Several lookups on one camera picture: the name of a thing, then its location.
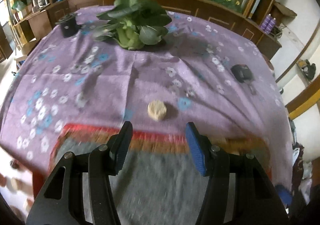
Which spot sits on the dark tool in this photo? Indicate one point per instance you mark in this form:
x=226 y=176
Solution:
x=308 y=69

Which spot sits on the grey mat with red border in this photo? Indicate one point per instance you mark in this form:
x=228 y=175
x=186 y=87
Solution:
x=160 y=185

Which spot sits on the wooden rail with panels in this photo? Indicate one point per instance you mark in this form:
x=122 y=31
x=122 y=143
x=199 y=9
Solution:
x=220 y=18

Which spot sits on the green bok choy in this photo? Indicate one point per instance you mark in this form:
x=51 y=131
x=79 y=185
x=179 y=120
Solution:
x=130 y=37

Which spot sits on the purple floral cloth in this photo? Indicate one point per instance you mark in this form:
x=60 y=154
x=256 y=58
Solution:
x=150 y=69

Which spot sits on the wooden side desk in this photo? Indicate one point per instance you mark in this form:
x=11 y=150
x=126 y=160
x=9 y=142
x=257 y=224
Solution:
x=37 y=23

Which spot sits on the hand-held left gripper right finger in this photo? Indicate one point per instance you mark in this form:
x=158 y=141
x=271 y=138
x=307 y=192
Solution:
x=196 y=151

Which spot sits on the cardboard box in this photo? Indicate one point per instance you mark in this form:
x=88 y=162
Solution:
x=285 y=9

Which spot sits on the cream round piece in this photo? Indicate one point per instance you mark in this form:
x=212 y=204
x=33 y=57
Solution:
x=157 y=110

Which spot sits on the black jar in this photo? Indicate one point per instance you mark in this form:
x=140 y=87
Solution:
x=68 y=27

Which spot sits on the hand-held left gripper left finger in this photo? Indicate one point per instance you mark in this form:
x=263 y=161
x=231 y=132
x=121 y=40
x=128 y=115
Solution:
x=122 y=151

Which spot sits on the purple spray can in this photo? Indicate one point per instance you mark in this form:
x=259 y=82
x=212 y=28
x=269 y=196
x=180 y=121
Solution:
x=273 y=26
x=265 y=23

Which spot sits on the black car key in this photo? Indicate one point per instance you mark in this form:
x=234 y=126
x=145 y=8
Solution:
x=241 y=73

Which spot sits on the green bag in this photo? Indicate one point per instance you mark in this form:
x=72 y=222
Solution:
x=18 y=5

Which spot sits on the red tray with white inside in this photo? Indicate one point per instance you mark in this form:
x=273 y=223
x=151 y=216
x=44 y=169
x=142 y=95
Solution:
x=15 y=190

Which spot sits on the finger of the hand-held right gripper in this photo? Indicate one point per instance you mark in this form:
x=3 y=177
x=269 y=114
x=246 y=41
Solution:
x=283 y=195

